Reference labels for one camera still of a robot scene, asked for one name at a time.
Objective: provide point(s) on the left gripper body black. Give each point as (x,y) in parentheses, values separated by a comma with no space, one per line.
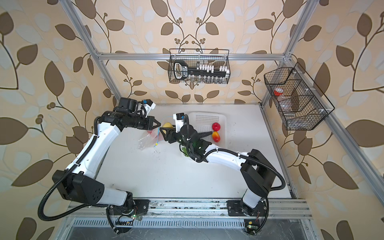
(139,121)

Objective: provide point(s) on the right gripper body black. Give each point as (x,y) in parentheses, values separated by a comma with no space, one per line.
(179,138)

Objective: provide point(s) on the yellow potato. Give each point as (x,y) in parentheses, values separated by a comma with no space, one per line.
(167,125)

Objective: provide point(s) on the clear zip top bag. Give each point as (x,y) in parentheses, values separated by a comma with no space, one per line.
(147,142)

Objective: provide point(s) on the red yellow mango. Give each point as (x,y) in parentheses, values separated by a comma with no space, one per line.
(216,137)

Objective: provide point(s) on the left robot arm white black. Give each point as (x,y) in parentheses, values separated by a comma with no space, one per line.
(77,183)

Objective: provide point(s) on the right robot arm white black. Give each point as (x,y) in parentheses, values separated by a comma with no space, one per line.
(260,175)

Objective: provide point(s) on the white radish green leaves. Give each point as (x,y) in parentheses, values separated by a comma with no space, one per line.
(185,152)

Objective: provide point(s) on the white plastic perforated basket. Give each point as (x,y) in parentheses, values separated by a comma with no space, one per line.
(202,123)

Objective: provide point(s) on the black white tool in basket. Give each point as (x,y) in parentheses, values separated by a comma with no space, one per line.
(197,71)

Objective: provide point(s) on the red capped bottle in basket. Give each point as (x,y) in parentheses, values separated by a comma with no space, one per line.
(278,92)

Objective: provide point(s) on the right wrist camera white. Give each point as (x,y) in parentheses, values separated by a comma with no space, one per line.
(179,121)

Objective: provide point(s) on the black wire basket back wall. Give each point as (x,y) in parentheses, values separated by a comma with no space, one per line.
(216,57)

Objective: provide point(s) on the black wire basket wall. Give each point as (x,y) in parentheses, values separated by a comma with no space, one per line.
(303,105)
(216,57)

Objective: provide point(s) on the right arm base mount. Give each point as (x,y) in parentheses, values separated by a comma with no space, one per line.
(247,210)

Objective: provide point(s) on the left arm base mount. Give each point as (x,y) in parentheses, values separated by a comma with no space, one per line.
(122,218)

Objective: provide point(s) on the black wire basket right wall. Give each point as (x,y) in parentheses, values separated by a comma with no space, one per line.
(303,105)

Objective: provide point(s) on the aluminium frame rail front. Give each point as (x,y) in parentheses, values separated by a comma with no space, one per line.
(286,209)

